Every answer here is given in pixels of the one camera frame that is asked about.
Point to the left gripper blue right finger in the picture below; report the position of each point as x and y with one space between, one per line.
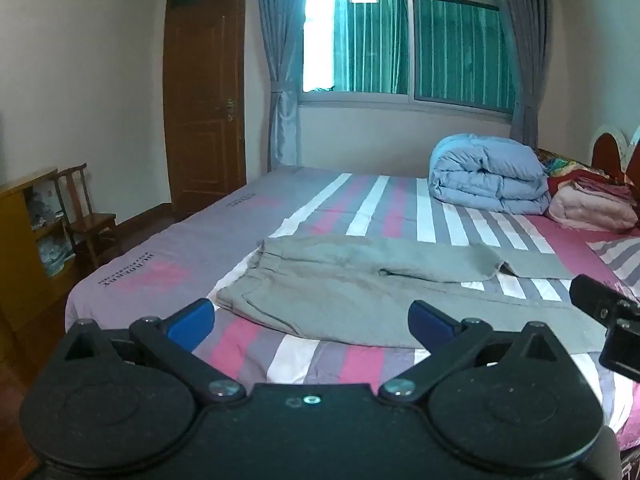
453 346

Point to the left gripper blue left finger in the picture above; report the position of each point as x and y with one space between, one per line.
169 344

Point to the grey fleece pants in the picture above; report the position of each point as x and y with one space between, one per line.
358 290

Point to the striped pillow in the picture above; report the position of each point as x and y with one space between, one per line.
622 257

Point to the striped pink grey bed sheet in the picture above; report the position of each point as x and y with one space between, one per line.
195 258

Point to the folded pink blanket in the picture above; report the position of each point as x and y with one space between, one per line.
587 206

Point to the dark wooden chair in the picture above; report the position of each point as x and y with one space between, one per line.
97 231

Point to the yellow wooden cabinet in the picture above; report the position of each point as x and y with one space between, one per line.
26 288

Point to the colourful folded blanket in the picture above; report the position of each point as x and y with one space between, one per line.
559 168

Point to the red white headboard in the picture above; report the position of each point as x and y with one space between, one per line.
617 156

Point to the folded light blue duvet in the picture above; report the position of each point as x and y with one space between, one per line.
490 173

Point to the brown wooden door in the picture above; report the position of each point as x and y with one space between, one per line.
203 89

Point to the window with green blinds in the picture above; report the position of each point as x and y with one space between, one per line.
444 51

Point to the right grey curtain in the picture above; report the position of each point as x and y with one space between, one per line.
527 29

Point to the grey curtain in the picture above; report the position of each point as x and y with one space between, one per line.
282 34
527 29

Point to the left grey curtain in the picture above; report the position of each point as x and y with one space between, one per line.
282 34

